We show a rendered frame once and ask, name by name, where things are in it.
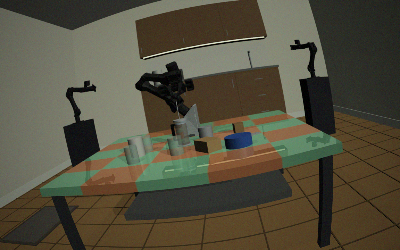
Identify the brown block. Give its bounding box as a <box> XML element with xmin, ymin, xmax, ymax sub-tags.
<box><xmin>194</xmin><ymin>136</ymin><xmax>222</xmax><ymax>153</ymax></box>
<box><xmin>232</xmin><ymin>122</ymin><xmax>244</xmax><ymax>133</ymax></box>

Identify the dark blue cylinder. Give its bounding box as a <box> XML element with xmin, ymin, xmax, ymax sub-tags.
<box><xmin>224</xmin><ymin>132</ymin><xmax>253</xmax><ymax>150</ymax></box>

